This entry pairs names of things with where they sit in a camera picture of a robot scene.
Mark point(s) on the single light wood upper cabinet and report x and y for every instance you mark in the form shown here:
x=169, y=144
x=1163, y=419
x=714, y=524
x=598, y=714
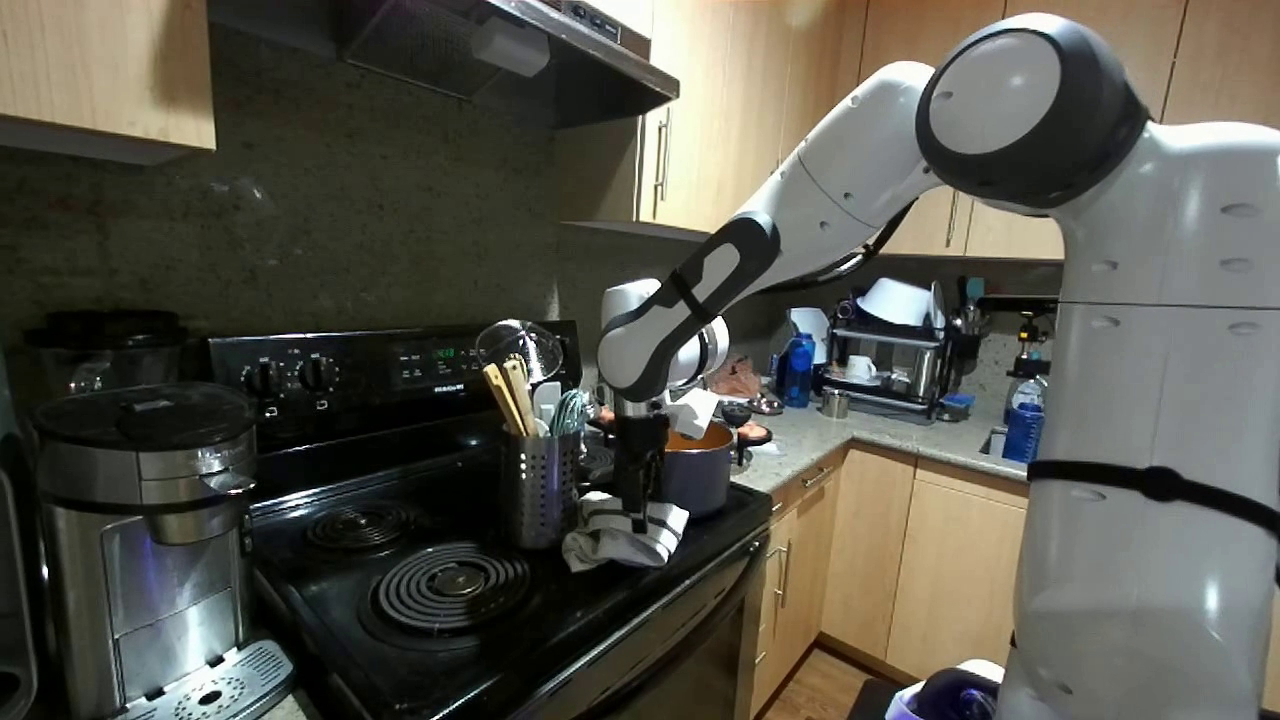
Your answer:
x=105, y=65

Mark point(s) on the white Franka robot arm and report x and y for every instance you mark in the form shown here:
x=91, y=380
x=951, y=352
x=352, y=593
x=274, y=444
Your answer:
x=1135, y=400

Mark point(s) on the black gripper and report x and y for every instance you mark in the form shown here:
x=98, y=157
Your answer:
x=642, y=456

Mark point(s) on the black electric stove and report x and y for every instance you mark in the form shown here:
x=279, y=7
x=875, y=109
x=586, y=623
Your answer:
x=400, y=642

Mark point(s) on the steel utensil holder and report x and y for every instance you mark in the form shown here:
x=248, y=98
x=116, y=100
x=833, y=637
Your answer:
x=543, y=495

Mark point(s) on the small coil burner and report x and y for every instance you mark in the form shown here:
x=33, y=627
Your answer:
x=352, y=528

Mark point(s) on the large coil burner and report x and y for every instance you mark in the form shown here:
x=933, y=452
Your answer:
x=454, y=587

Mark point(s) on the black range hood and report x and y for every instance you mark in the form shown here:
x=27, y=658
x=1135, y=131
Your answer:
x=443, y=43

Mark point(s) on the teal spatula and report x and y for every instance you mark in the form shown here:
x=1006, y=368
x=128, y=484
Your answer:
x=571, y=409

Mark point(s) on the steel ladle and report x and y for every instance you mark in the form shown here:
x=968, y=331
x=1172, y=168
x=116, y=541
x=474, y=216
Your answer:
x=523, y=345

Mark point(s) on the blue bottle white cap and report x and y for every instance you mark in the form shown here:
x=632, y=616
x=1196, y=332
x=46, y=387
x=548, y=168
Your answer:
x=1023, y=429

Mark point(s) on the dark pot orange inside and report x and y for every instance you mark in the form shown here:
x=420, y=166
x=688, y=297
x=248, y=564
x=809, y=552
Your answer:
x=700, y=469

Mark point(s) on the white bowl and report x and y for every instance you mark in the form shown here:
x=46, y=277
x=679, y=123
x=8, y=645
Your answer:
x=901, y=303

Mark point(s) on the white cup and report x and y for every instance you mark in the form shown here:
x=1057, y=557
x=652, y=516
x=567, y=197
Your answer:
x=862, y=368

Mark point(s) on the blue jug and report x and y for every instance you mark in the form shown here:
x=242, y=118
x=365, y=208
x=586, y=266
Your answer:
x=796, y=376

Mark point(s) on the white striped towel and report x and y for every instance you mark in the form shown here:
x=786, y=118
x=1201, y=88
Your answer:
x=602, y=541

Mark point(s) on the steel coffee maker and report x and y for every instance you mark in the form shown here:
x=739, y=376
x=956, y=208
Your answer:
x=147, y=534

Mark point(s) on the light wood upper cabinet row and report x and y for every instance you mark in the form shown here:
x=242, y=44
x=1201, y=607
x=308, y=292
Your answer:
x=747, y=95

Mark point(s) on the metal dish rack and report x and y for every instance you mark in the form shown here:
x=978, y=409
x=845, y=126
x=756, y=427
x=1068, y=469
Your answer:
x=892, y=364

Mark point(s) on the wooden spoon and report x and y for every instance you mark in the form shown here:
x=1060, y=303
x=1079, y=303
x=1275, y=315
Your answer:
x=501, y=400
x=523, y=395

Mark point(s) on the light wood lower cabinets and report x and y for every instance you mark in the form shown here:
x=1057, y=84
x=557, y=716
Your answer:
x=921, y=562

